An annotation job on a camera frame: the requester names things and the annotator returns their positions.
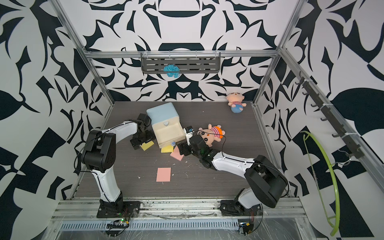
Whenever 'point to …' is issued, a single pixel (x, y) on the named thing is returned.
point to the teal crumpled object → (172, 70)
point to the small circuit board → (118, 224)
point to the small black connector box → (247, 227)
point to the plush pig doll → (212, 134)
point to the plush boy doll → (235, 99)
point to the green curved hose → (335, 180)
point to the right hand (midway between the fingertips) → (183, 139)
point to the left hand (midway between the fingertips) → (147, 139)
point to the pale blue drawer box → (167, 127)
